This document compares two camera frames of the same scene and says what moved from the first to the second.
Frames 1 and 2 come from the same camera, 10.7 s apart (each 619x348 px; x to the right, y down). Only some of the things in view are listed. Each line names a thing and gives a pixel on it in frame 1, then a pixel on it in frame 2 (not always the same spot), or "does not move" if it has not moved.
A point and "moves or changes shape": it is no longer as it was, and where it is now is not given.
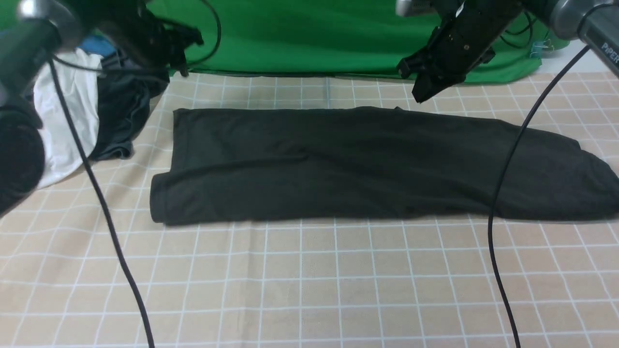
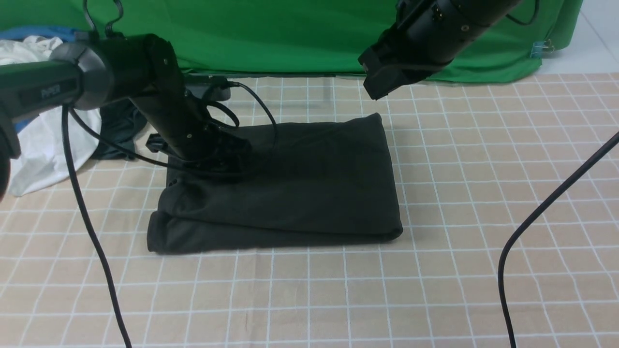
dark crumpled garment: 125,89 does not move
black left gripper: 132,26 -> 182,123
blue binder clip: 539,48 does not move
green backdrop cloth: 341,37 does not move
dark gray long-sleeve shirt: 238,164 moves or changes shape
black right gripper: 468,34 -> 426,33
